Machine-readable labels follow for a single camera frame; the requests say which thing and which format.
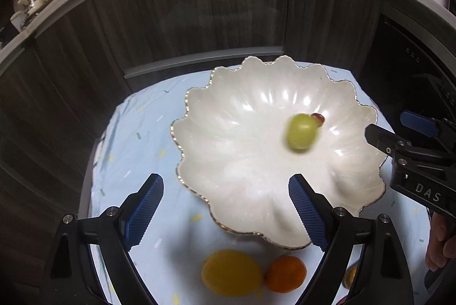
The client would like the yellow speckled mango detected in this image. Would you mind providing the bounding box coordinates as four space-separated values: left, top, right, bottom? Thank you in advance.
343 264 360 290

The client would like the large orange tangerine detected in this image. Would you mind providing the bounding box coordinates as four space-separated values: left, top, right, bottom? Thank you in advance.
264 255 307 293

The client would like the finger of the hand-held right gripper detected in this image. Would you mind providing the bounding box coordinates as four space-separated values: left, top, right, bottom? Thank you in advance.
365 124 456 182
400 109 456 149

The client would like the black built-in appliance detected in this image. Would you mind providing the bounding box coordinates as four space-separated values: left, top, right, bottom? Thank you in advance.
369 4 456 136

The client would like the white scalloped gold-rimmed bowl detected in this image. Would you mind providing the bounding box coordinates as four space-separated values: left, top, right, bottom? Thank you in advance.
170 55 390 251

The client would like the grey cabinet handle bar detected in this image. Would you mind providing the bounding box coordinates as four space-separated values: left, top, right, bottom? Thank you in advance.
123 46 286 80

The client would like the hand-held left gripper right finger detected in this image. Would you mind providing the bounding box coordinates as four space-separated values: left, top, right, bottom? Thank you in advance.
288 173 416 305

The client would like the green round jujube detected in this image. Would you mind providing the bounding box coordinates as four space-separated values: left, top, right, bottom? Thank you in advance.
284 113 320 153

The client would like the large yellow lemon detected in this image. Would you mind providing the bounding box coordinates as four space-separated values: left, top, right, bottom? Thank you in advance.
201 249 264 304

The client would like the light blue patterned tablecloth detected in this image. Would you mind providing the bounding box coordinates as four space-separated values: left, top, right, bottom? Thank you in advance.
80 61 434 305

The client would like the person's right hand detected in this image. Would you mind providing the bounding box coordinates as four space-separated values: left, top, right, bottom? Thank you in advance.
425 211 456 272

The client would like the dark wood kitchen cabinet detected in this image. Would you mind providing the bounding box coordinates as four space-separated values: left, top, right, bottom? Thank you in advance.
0 0 382 256

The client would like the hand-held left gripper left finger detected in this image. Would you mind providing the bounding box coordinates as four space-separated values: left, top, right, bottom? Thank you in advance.
48 173 165 305

